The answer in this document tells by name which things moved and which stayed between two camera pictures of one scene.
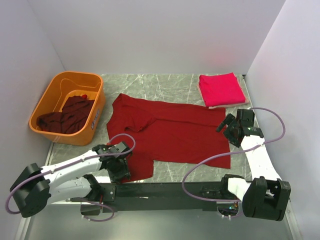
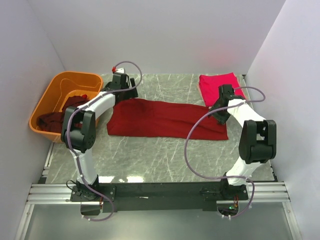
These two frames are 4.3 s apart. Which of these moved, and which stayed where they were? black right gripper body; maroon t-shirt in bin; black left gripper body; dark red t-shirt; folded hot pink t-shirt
Moved: black right gripper body; black left gripper body; dark red t-shirt
Stayed: folded hot pink t-shirt; maroon t-shirt in bin
